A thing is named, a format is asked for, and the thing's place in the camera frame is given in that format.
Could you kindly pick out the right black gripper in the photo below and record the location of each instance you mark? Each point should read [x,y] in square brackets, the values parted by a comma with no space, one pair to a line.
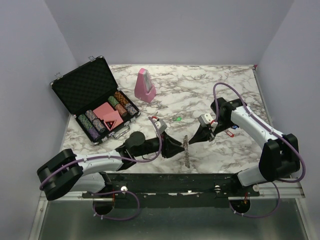
[202,134]

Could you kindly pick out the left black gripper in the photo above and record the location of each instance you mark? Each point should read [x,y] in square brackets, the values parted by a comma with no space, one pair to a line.
[168,147]

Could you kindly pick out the blue tag key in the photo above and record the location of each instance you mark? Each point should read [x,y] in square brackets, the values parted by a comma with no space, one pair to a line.
[235,127]

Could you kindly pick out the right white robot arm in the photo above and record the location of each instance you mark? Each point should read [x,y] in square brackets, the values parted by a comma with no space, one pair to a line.
[279,151]

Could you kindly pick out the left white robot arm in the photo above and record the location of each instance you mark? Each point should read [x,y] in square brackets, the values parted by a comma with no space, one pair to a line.
[61,173]

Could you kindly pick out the red tag key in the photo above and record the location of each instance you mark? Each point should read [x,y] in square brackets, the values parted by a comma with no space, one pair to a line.
[229,133]

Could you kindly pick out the green tag key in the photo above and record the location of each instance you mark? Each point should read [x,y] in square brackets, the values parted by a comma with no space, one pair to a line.
[177,119]

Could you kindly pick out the pink metronome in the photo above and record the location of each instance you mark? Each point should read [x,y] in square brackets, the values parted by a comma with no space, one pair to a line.
[144,88]

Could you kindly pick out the black poker chip case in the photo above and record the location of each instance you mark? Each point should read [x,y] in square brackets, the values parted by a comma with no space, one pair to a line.
[88,87]

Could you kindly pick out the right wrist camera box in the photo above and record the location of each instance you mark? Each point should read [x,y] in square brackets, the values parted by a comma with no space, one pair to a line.
[206,119]

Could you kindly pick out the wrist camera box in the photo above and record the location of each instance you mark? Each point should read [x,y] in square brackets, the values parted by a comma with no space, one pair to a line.
[206,119]
[160,125]

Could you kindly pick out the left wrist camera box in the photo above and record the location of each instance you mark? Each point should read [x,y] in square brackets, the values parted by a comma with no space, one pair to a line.
[160,125]

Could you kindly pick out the black front mounting rail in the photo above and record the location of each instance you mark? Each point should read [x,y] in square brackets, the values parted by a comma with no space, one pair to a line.
[156,190]

